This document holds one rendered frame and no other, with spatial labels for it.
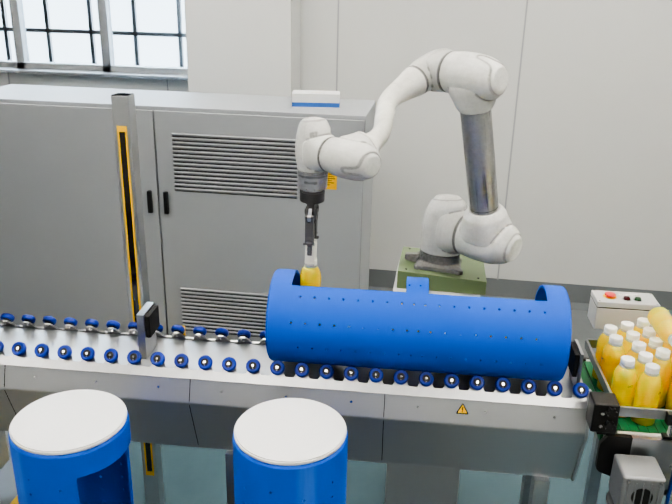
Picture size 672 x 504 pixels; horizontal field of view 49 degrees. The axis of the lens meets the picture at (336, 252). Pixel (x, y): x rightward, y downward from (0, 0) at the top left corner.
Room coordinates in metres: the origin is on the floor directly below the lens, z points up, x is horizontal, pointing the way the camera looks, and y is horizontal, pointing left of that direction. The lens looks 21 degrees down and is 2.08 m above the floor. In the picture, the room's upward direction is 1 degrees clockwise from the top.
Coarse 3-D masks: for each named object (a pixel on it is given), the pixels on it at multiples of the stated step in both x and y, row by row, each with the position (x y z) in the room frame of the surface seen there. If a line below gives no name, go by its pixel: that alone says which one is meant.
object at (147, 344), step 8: (152, 304) 2.15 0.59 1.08; (144, 312) 2.08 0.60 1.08; (152, 312) 2.10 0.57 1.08; (144, 320) 2.07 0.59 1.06; (152, 320) 2.09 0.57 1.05; (144, 328) 2.06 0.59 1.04; (152, 328) 2.09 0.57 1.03; (144, 336) 2.06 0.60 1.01; (152, 336) 2.13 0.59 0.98; (144, 344) 2.06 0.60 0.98; (152, 344) 2.12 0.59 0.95; (144, 352) 2.06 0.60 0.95
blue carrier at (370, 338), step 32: (288, 288) 1.99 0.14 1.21; (320, 288) 1.99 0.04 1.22; (416, 288) 1.99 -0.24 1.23; (544, 288) 2.00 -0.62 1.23; (288, 320) 1.93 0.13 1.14; (320, 320) 1.92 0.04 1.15; (352, 320) 1.92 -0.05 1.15; (384, 320) 1.91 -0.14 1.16; (416, 320) 1.91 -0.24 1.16; (448, 320) 1.90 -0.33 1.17; (480, 320) 1.89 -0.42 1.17; (512, 320) 1.89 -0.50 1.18; (544, 320) 1.88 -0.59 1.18; (288, 352) 1.94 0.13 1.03; (320, 352) 1.92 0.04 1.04; (352, 352) 1.91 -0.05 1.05; (384, 352) 1.90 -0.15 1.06; (416, 352) 1.89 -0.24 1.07; (448, 352) 1.88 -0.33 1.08; (480, 352) 1.87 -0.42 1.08; (512, 352) 1.86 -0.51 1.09; (544, 352) 1.85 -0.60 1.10
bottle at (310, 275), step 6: (306, 270) 2.10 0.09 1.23; (312, 270) 2.10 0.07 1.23; (318, 270) 2.11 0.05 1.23; (300, 276) 2.11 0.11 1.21; (306, 276) 2.09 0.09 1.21; (312, 276) 2.09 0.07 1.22; (318, 276) 2.10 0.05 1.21; (300, 282) 2.11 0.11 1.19; (306, 282) 2.09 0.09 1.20; (312, 282) 2.09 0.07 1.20; (318, 282) 2.10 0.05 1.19
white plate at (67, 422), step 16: (48, 400) 1.64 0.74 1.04; (64, 400) 1.64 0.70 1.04; (80, 400) 1.65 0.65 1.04; (96, 400) 1.65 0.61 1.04; (112, 400) 1.65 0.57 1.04; (16, 416) 1.57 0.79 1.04; (32, 416) 1.57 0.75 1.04; (48, 416) 1.57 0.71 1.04; (64, 416) 1.57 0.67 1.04; (80, 416) 1.57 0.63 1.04; (96, 416) 1.57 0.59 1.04; (112, 416) 1.58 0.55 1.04; (16, 432) 1.50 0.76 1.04; (32, 432) 1.50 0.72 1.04; (48, 432) 1.50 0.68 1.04; (64, 432) 1.50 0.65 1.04; (80, 432) 1.50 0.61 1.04; (96, 432) 1.51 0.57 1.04; (112, 432) 1.51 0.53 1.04; (32, 448) 1.44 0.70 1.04; (48, 448) 1.44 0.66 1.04; (64, 448) 1.44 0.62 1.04; (80, 448) 1.45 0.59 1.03
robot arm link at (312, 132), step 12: (312, 120) 2.08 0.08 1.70; (324, 120) 2.10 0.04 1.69; (300, 132) 2.08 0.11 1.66; (312, 132) 2.07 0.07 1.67; (324, 132) 2.08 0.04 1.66; (300, 144) 2.08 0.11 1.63; (312, 144) 2.05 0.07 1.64; (300, 156) 2.08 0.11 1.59; (312, 156) 2.04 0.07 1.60; (300, 168) 2.09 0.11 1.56; (312, 168) 2.06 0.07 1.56
